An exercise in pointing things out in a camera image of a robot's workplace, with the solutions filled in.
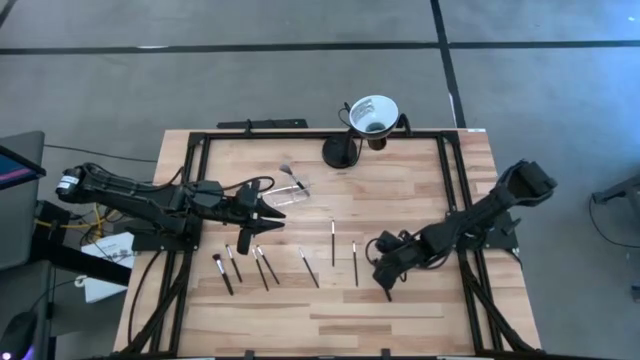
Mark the black computer mouse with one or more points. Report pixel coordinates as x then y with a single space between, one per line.
17 335

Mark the grey stand leg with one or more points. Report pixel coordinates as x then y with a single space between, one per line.
625 190

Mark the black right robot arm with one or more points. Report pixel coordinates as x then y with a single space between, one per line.
480 215

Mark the clear acrylic brush organizer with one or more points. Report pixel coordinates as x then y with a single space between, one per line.
290 197

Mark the slim black makeup brush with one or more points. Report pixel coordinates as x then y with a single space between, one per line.
355 264
309 268
388 295
268 265
333 245
234 264
260 269

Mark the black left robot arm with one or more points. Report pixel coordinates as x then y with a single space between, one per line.
125 192

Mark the black bar device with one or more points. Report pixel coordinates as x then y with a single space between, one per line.
265 123

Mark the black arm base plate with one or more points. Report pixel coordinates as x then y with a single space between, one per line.
502 236
150 242

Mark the dark grey side desk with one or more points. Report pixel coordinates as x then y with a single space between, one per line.
20 225

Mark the black aluminium table frame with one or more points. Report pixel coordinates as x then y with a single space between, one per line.
300 135

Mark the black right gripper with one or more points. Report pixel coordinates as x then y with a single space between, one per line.
397 252

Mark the white paper sheet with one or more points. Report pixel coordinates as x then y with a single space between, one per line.
102 292

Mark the black stand beam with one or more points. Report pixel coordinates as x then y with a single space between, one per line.
75 257

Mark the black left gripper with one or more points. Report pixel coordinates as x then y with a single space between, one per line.
247 217

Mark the computer monitor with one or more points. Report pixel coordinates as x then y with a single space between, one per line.
15 172

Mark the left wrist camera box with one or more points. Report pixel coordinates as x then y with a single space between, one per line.
206 194

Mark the round-head black makeup brush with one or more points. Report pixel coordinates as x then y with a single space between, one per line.
216 258

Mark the black gooseneck desk lamp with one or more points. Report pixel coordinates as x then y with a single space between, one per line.
340 152

